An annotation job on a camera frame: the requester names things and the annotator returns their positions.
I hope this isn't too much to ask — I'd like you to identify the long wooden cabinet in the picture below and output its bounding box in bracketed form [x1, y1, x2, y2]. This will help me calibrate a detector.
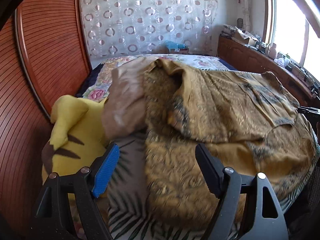
[217, 34, 320, 110]

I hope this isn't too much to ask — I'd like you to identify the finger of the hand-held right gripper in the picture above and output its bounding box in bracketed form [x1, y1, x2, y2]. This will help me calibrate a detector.
[298, 106, 320, 116]

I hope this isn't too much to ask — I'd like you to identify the golden brown patterned garment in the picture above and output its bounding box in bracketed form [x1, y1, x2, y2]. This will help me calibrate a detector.
[101, 56, 317, 230]

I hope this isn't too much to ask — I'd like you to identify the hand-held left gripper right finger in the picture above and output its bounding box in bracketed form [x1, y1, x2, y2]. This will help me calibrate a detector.
[195, 143, 288, 240]

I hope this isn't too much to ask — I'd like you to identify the white patterned window curtain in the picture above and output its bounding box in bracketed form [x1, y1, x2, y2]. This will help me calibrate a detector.
[231, 0, 252, 33]

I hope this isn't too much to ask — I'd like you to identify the green leaf print blanket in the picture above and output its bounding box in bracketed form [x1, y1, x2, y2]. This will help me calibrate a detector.
[70, 130, 320, 240]

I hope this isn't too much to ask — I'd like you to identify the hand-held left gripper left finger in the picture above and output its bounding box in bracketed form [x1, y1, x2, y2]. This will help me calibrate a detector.
[31, 142, 120, 240]

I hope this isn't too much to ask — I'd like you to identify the brown slatted wooden wardrobe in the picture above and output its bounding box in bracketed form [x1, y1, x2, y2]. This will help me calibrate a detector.
[0, 0, 93, 230]

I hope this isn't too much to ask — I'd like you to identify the cardboard box with blue bags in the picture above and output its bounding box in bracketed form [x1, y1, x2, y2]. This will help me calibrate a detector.
[165, 40, 189, 55]

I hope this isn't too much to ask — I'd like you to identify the open cardboard box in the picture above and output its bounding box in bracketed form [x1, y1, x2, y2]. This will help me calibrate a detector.
[234, 26, 259, 47]

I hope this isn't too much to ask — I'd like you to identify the sheer circle pattern curtain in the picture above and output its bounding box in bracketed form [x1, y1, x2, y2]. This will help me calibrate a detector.
[79, 0, 218, 58]

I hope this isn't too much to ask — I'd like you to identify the small black tripod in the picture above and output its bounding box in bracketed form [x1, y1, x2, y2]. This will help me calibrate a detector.
[310, 82, 320, 98]

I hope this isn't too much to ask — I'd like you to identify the yellow plush toy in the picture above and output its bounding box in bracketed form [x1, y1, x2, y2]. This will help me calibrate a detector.
[41, 95, 110, 200]

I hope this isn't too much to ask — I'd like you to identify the stack of patterned cloths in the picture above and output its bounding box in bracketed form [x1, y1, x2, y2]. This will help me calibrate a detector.
[221, 24, 237, 39]

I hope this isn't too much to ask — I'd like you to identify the dark blue bed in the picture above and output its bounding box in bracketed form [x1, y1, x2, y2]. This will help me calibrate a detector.
[75, 57, 239, 98]

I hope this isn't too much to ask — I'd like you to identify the wooden framed window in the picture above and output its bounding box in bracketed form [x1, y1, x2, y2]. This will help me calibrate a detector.
[262, 0, 320, 78]

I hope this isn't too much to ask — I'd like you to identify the floral quilt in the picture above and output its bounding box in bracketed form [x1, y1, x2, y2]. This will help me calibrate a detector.
[81, 55, 232, 100]

